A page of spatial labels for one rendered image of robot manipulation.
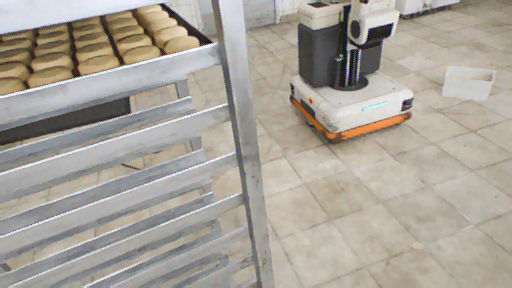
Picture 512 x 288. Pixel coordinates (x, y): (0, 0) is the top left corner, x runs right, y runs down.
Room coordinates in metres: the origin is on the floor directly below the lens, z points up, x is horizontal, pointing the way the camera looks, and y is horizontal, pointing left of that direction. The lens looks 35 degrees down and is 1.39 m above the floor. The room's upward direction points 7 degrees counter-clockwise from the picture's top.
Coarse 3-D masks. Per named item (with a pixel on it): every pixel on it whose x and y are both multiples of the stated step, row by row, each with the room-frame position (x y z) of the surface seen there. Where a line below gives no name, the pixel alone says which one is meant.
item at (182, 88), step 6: (174, 84) 0.86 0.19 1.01; (180, 84) 0.84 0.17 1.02; (186, 84) 0.85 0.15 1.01; (180, 90) 0.84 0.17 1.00; (186, 90) 0.85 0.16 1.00; (180, 96) 0.84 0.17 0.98; (186, 96) 0.84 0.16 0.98; (198, 138) 0.85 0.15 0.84; (192, 144) 0.84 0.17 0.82; (198, 144) 0.84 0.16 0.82; (192, 150) 0.85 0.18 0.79; (204, 186) 0.84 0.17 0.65; (210, 186) 0.85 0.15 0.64; (204, 192) 0.84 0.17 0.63; (216, 228) 0.84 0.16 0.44; (222, 258) 0.84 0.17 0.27
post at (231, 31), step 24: (216, 0) 0.42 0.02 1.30; (240, 0) 0.43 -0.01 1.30; (216, 24) 0.44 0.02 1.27; (240, 24) 0.42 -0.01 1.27; (240, 48) 0.42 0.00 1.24; (240, 72) 0.42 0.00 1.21; (240, 96) 0.42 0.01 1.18; (240, 120) 0.42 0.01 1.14; (240, 144) 0.42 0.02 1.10; (240, 168) 0.43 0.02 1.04; (264, 216) 0.42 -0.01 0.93; (264, 240) 0.42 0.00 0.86; (264, 264) 0.42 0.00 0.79
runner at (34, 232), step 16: (208, 160) 0.43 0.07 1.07; (224, 160) 0.44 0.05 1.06; (176, 176) 0.41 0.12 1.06; (192, 176) 0.42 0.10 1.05; (208, 176) 0.43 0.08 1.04; (128, 192) 0.38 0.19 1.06; (144, 192) 0.39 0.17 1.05; (160, 192) 0.40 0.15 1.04; (80, 208) 0.36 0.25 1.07; (96, 208) 0.37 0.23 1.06; (112, 208) 0.37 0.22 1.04; (32, 224) 0.34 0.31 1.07; (48, 224) 0.34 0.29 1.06; (64, 224) 0.35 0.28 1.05; (80, 224) 0.36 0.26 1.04; (0, 240) 0.32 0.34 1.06; (16, 240) 0.33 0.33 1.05; (32, 240) 0.33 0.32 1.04
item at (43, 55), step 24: (72, 24) 0.66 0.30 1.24; (96, 24) 0.63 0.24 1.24; (120, 24) 0.62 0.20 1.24; (144, 24) 0.64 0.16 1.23; (168, 24) 0.58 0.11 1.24; (0, 48) 0.56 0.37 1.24; (24, 48) 0.56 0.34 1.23; (48, 48) 0.52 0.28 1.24; (72, 48) 0.58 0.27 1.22; (96, 48) 0.50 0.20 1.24; (120, 48) 0.50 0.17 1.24; (144, 48) 0.47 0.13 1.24; (168, 48) 0.47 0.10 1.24; (0, 72) 0.44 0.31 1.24; (24, 72) 0.46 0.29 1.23; (48, 72) 0.42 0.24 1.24; (72, 72) 0.47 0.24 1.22
